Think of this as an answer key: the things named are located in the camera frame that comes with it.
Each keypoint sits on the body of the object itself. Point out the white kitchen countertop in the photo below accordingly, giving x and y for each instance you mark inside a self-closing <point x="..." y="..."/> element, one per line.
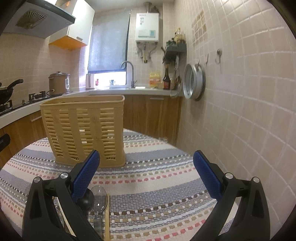
<point x="25" y="110"/>

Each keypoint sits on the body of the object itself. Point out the black wok pan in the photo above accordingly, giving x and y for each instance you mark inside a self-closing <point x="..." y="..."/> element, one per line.
<point x="7" y="91"/>

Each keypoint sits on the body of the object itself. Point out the striped woven table mat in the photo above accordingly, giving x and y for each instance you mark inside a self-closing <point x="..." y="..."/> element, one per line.
<point x="156" y="195"/>

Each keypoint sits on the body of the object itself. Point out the chrome kitchen faucet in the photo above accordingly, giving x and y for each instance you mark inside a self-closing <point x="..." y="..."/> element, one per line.
<point x="131" y="75"/>

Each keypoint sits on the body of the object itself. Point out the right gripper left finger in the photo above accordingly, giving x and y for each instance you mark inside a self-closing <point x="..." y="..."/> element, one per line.
<point x="52" y="212"/>

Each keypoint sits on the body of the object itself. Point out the grey wall spice shelf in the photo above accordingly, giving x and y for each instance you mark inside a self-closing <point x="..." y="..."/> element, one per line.
<point x="171" y="53"/>

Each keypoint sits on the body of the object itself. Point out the wooden base cabinets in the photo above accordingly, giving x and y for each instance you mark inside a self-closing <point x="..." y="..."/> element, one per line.
<point x="152" y="115"/>

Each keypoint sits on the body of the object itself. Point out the grey window blind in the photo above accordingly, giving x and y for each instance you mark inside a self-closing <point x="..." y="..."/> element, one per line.
<point x="108" y="42"/>

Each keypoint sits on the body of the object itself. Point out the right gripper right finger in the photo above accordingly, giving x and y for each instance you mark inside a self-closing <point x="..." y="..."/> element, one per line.
<point x="251" y="221"/>

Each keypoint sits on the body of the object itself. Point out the wooden chopstick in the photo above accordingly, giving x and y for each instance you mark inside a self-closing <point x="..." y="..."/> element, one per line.
<point x="107" y="219"/>

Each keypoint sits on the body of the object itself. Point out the black gas stove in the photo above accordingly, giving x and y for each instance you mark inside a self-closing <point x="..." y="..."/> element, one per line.
<point x="33" y="98"/>

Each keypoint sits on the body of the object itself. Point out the dark soy sauce bottle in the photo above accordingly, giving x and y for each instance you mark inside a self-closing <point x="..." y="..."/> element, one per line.
<point x="166" y="79"/>

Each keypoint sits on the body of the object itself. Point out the white orange wall cabinet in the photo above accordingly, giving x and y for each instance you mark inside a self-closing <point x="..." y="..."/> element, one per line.
<point x="77" y="35"/>

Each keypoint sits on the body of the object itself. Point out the white gas water heater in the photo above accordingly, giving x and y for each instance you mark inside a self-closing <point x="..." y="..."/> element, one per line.
<point x="147" y="27"/>

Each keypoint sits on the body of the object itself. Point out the grey range hood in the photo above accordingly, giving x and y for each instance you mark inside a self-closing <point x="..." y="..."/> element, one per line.
<point x="40" y="19"/>

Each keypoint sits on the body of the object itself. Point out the beige plastic utensil basket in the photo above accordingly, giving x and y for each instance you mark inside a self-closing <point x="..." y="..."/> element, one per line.
<point x="75" y="126"/>

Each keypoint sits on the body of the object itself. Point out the clear plastic spoon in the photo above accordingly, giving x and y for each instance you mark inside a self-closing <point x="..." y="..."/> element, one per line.
<point x="99" y="205"/>

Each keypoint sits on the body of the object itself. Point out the metal steamer tray on wall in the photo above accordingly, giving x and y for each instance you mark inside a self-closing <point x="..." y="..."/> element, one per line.
<point x="194" y="82"/>

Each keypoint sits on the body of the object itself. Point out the yellow oil bottle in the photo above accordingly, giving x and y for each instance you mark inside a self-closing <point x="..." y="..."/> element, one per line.
<point x="154" y="79"/>

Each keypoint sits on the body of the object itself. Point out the brown rice cooker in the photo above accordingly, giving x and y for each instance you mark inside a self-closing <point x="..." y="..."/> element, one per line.
<point x="59" y="83"/>

